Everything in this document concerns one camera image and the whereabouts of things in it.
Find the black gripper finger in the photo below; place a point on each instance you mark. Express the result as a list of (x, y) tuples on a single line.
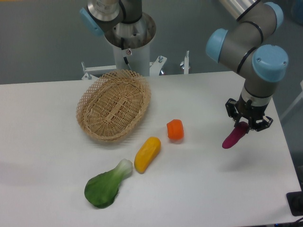
[(232, 111), (259, 125)]

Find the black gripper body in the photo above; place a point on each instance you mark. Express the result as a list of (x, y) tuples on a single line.
[(248, 111)]

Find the purple sweet potato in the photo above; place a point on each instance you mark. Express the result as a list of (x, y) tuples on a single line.
[(237, 133)]

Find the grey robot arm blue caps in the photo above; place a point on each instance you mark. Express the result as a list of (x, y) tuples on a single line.
[(242, 50)]

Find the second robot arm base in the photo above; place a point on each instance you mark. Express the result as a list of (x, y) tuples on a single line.
[(122, 22)]

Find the woven wicker basket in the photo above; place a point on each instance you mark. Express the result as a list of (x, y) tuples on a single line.
[(113, 105)]

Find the orange bell pepper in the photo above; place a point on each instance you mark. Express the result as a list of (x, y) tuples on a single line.
[(175, 129)]

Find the black device at table edge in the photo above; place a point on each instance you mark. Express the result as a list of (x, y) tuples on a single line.
[(295, 202)]

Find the yellow squash vegetable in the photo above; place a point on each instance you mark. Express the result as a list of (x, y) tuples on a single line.
[(146, 154)]

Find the green bok choy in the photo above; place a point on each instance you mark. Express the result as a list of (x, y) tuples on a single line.
[(101, 190)]

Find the white metal frame brackets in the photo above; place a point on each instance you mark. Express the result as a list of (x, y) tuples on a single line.
[(156, 68)]

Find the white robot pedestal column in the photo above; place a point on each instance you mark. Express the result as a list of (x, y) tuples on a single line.
[(137, 60)]

